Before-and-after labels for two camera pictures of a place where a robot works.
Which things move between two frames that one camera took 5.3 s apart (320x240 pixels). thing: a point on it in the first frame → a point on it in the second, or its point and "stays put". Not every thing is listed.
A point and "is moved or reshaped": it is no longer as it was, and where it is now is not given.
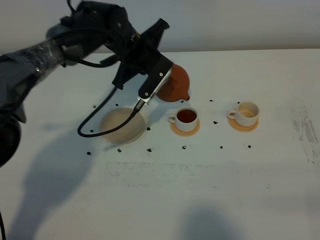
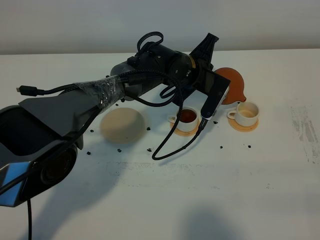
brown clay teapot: x=176 y=87 is moved or reshaped
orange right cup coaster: x=242 y=128 stays put
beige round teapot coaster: x=129 y=133 stays put
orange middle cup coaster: x=184 y=133 stays put
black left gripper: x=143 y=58 → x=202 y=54
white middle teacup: x=186 y=119 stays put
